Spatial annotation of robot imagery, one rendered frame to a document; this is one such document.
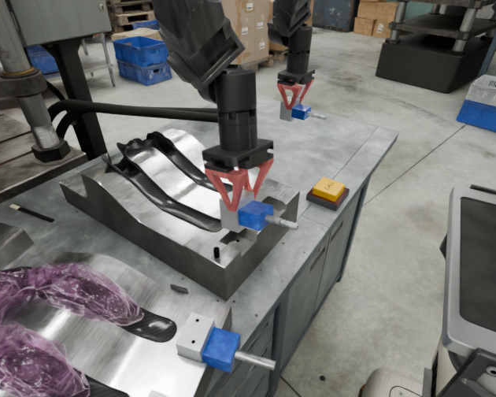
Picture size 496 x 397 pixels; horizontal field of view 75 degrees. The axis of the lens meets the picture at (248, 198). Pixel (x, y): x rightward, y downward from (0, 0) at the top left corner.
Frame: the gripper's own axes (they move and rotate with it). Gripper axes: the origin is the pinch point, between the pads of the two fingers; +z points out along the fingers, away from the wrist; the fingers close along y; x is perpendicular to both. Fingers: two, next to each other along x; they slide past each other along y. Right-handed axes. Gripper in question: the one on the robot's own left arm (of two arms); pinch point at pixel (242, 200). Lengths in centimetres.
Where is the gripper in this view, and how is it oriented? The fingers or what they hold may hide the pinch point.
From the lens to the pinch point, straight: 52.7
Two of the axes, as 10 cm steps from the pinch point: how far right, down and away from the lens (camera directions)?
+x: 8.1, 2.2, -5.4
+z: 0.4, 9.0, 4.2
